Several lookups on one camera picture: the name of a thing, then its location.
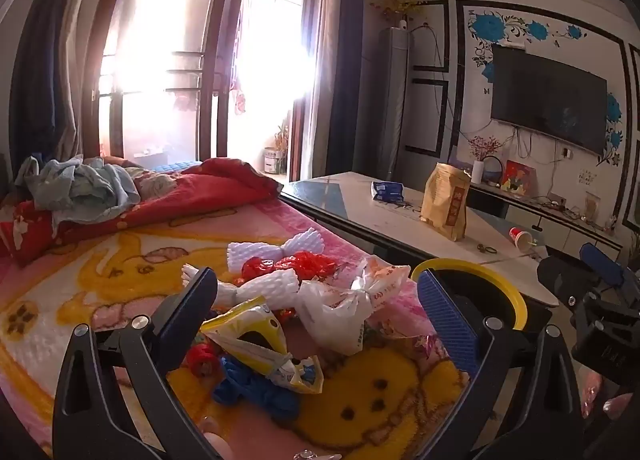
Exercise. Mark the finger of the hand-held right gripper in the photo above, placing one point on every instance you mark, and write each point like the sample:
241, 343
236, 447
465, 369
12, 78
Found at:
600, 260
560, 275

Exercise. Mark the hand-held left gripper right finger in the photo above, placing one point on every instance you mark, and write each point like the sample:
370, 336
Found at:
445, 315

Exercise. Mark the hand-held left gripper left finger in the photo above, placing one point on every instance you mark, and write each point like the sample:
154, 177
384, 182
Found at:
187, 310

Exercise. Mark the yellow rimmed black trash bin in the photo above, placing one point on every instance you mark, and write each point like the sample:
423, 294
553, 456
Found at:
500, 280

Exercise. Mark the yellow snack packet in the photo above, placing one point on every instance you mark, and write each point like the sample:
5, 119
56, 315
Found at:
250, 325

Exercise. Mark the white foam fruit net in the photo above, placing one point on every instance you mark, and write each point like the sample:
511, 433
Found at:
300, 242
265, 287

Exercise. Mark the blue plastic bag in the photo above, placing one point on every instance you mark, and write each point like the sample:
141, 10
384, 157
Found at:
250, 390

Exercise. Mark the white plastic bag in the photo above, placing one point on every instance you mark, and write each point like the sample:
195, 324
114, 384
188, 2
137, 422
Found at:
330, 315

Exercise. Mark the red plastic bag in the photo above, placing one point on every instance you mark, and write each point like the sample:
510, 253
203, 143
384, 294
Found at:
310, 262

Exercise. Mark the person's right hand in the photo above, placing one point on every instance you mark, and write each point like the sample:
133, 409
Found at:
615, 402

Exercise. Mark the person's left hand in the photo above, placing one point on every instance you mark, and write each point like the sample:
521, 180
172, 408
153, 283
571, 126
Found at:
220, 442

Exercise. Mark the white television cabinet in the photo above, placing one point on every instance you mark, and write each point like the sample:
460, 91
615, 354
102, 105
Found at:
550, 230

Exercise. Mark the small beige packet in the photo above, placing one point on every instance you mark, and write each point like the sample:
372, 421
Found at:
592, 206

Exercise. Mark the red paper cup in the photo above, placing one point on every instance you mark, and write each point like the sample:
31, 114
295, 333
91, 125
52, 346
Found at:
520, 237

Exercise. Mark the pink yellow printed blanket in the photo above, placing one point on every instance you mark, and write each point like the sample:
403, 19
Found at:
100, 290

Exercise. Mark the colourful picture box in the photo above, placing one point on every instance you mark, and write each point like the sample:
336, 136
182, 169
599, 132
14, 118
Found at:
515, 177

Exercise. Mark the brown paper bag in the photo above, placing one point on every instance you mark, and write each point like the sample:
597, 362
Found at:
445, 205

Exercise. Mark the red quilt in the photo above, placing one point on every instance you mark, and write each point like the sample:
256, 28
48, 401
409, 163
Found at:
210, 195

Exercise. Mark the white coffee table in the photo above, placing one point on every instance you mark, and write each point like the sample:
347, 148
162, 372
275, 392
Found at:
360, 225

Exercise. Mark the pale floral cloth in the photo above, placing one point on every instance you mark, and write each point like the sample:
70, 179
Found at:
152, 185

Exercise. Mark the white vase with red flowers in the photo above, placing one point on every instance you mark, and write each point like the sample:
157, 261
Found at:
477, 172

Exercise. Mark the blue packet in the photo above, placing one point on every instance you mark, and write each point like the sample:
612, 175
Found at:
387, 191

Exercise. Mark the blue quilted cushion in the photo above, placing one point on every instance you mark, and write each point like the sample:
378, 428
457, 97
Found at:
175, 166

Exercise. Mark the purple patterned box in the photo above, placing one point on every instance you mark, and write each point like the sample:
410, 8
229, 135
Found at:
460, 165

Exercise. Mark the light blue clothes pile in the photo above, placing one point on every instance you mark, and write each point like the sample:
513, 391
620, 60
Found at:
85, 185

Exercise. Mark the white paint bucket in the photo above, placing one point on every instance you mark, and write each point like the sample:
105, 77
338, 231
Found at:
272, 161

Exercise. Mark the hanging clothes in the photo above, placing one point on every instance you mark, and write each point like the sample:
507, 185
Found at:
239, 100

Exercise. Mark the grey standing air conditioner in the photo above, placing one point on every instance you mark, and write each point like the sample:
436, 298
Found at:
390, 105

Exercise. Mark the dark blue curtain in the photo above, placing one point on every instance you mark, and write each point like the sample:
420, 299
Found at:
40, 65
345, 65

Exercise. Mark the yellow artificial flowers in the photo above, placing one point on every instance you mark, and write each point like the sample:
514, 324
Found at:
395, 7

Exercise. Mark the round black frame ornament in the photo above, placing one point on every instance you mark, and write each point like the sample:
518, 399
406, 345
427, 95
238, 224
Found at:
492, 172

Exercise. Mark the black wall television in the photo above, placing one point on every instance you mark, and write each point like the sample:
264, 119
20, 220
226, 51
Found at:
545, 95

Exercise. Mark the brown window frame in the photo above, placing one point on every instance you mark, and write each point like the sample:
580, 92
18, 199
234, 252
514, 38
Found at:
311, 0

